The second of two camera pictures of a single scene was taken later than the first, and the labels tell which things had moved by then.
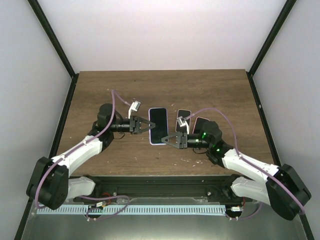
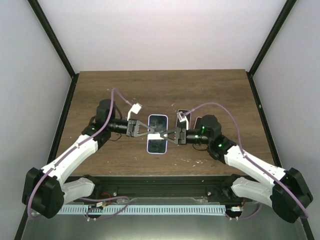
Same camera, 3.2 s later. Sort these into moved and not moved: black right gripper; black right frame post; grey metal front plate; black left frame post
Moved: black right gripper
Not moved: black left frame post; grey metal front plate; black right frame post
